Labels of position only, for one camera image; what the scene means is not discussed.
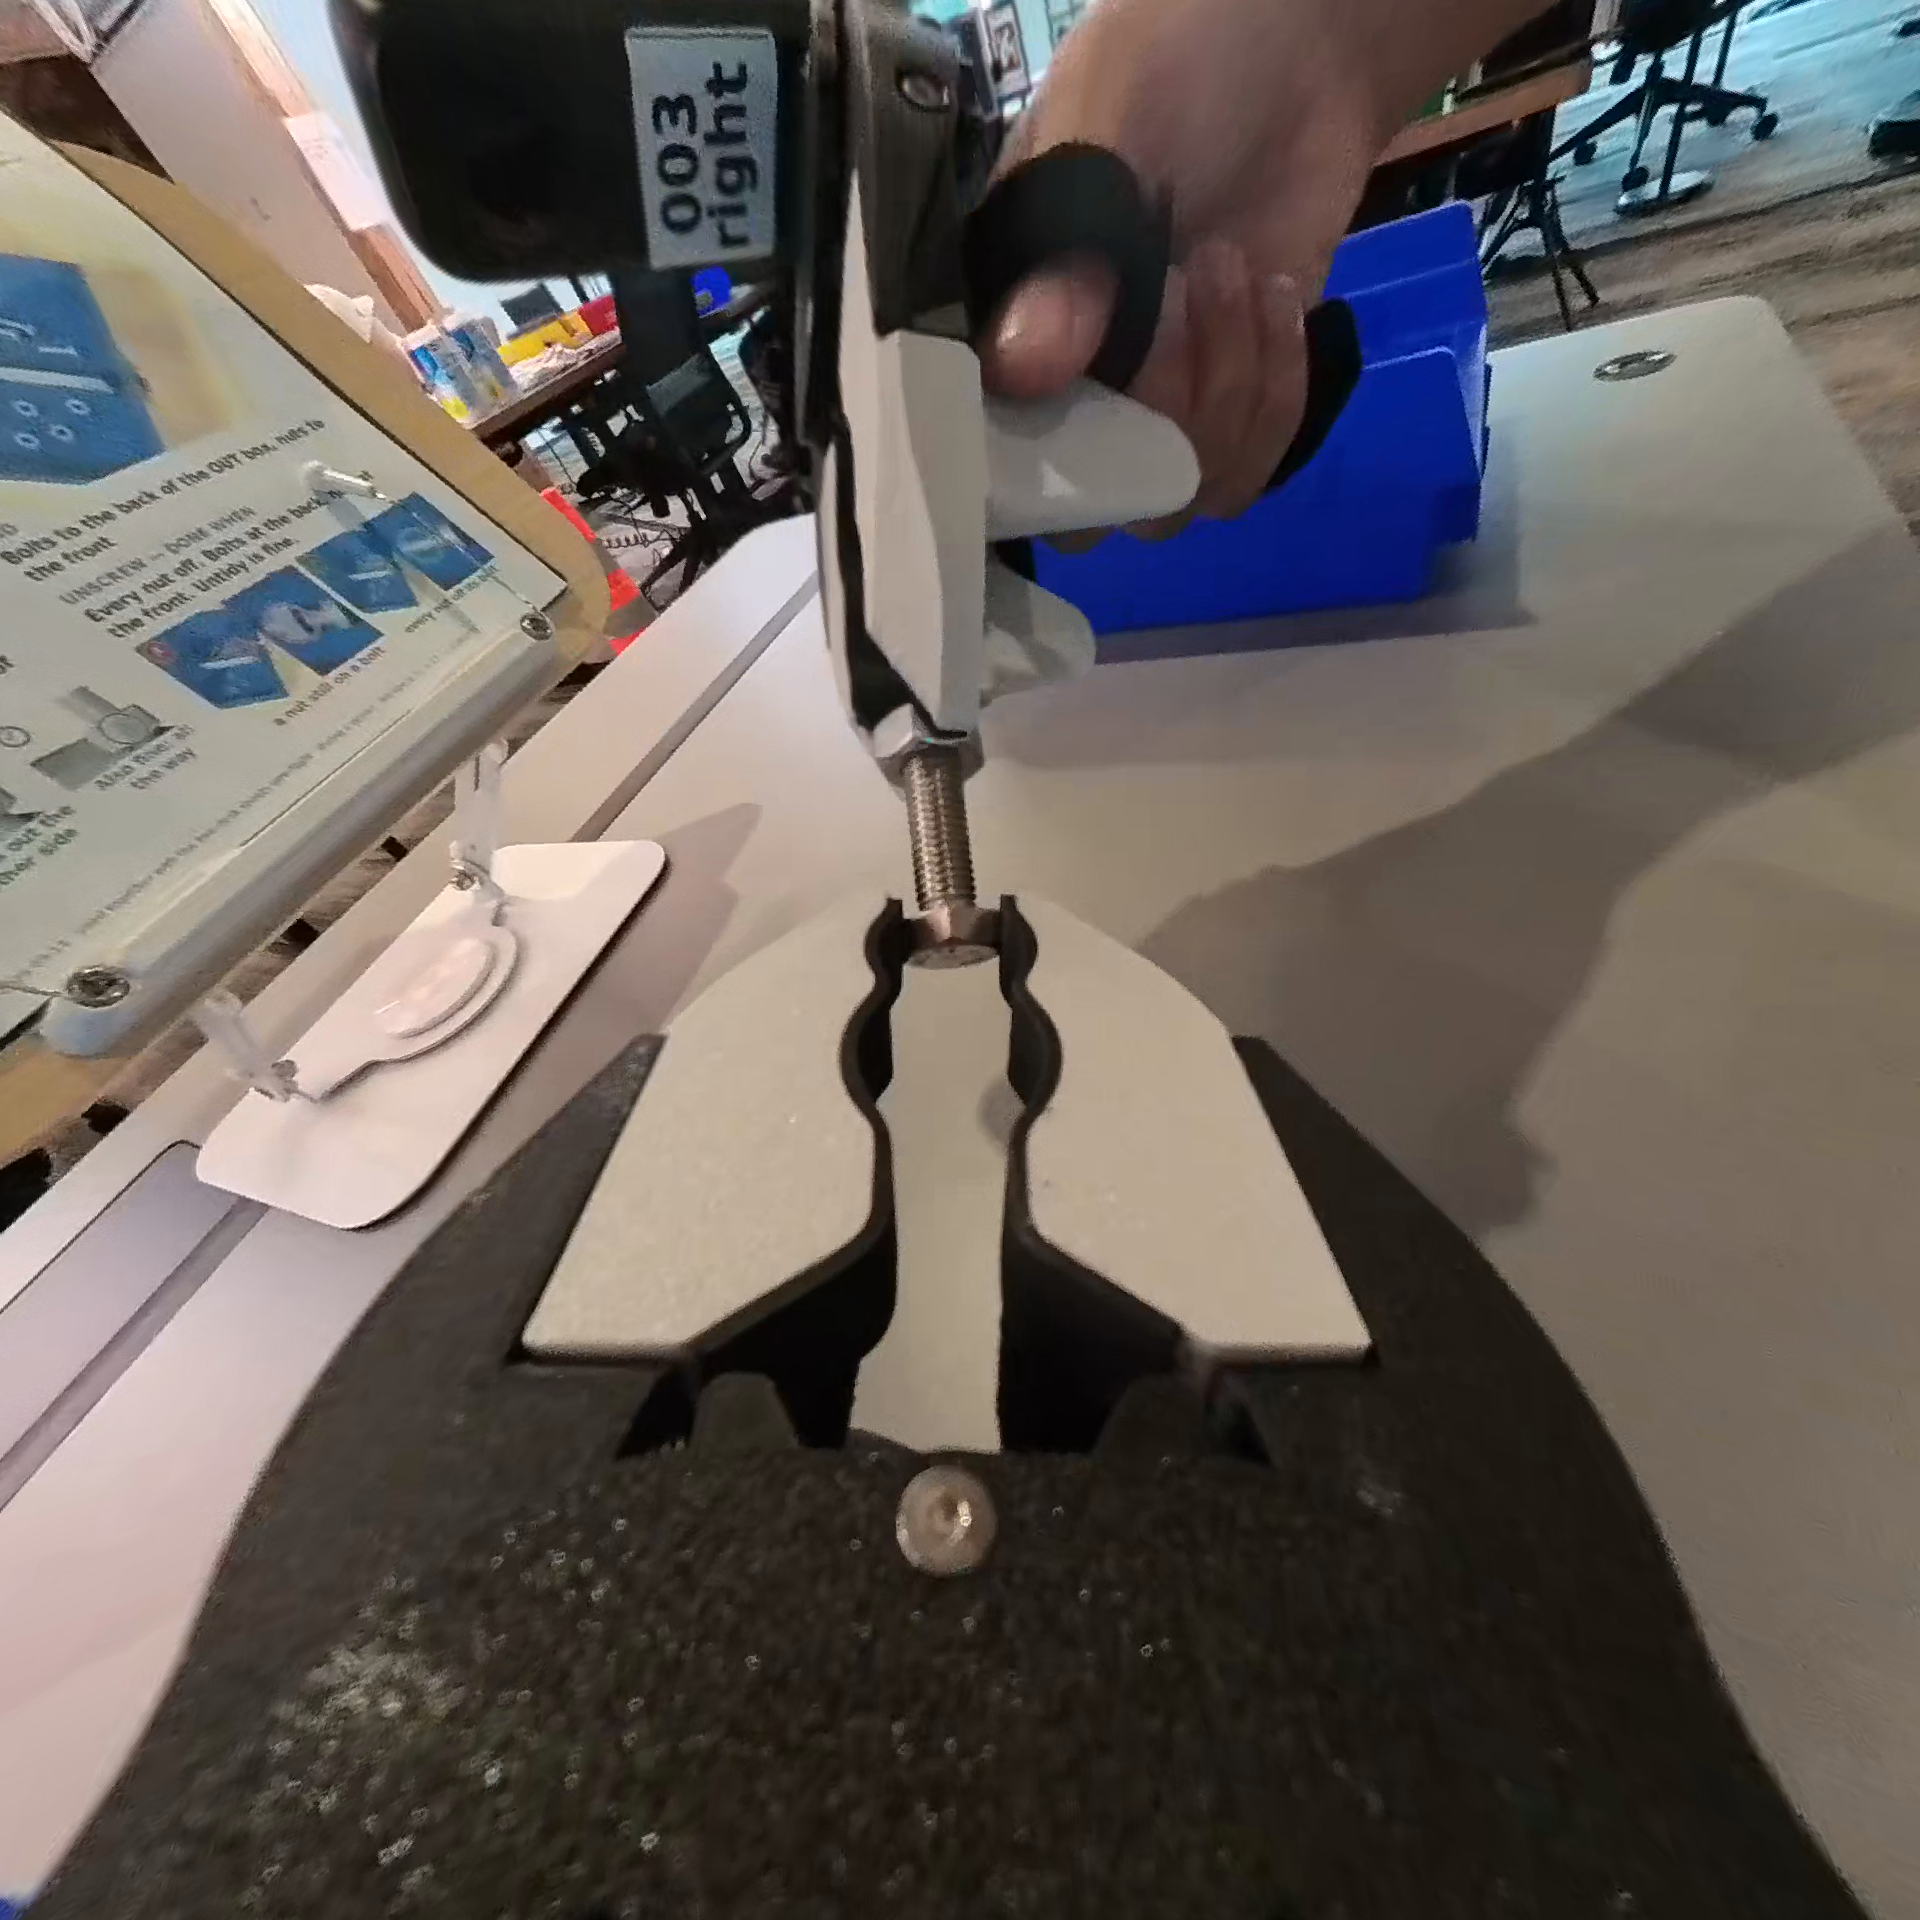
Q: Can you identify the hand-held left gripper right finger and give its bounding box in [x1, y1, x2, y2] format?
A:
[1000, 892, 1382, 1367]

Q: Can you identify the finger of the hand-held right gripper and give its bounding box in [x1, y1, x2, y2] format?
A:
[826, 168, 989, 750]
[800, 286, 920, 758]

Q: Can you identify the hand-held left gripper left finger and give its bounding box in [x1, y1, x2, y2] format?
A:
[521, 892, 902, 1366]

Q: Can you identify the steel hex nut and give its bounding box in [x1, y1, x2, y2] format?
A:
[871, 706, 982, 775]

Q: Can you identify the steel hex bolt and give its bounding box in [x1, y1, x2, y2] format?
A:
[893, 741, 1000, 976]

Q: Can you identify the blue plastic bin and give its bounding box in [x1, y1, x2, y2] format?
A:
[1028, 207, 1488, 637]

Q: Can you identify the person's right hand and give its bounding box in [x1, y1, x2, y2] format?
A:
[982, 0, 1505, 538]

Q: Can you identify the white tablet stand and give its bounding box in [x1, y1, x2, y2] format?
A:
[0, 456, 672, 1231]

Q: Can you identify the instruction sheet on stand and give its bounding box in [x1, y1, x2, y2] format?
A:
[0, 114, 617, 1169]

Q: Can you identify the printed instruction sheet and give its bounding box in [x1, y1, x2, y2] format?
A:
[0, 121, 565, 986]

